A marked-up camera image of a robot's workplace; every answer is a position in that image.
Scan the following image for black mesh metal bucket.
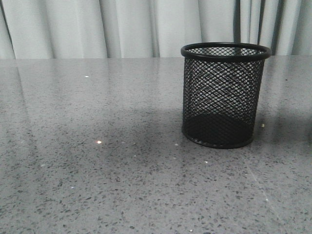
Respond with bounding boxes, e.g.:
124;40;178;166
181;42;271;149

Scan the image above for grey pleated curtain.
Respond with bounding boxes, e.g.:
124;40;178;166
0;0;312;59

